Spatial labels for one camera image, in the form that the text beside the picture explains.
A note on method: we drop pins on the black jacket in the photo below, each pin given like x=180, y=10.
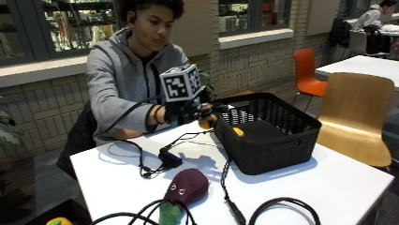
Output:
x=76, y=140

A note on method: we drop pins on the purple eggplant plush toy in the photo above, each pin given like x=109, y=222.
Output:
x=186, y=187

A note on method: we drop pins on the light wooden chair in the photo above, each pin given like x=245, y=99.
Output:
x=357, y=118

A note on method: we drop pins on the black woven plastic basket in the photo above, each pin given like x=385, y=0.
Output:
x=270, y=146

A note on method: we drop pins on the white cube with black markers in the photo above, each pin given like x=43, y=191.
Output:
x=181, y=82

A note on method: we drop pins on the grey background chair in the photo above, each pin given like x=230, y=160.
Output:
x=361, y=42

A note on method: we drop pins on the orange plastic chair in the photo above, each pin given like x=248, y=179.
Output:
x=306, y=76

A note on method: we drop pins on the dark hanging coat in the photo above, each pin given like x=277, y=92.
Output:
x=339, y=31

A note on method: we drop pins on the yellow fruit toy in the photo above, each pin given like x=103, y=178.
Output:
x=238, y=131

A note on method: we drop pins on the the person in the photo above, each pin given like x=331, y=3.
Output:
x=120, y=75

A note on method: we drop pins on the orange fruit toy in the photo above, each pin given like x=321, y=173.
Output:
x=206, y=122

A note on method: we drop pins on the white background table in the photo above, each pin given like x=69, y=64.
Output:
x=362, y=67

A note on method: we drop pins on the green potted plant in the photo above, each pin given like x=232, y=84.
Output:
x=7, y=131

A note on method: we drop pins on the yellow and green toy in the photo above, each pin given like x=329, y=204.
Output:
x=59, y=221

